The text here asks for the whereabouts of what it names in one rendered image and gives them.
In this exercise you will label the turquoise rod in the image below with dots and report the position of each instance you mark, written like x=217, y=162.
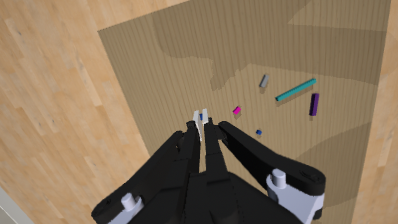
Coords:
x=296, y=89

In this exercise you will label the grey rod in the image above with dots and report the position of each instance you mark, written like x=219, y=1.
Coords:
x=264, y=81

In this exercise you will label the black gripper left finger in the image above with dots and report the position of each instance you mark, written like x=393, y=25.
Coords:
x=171, y=164

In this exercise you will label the purple rod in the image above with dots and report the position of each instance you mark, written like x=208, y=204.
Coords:
x=314, y=104

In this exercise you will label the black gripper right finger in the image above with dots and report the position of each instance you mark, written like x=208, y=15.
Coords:
x=296, y=186

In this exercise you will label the small magenta block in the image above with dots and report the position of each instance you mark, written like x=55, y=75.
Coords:
x=236, y=110

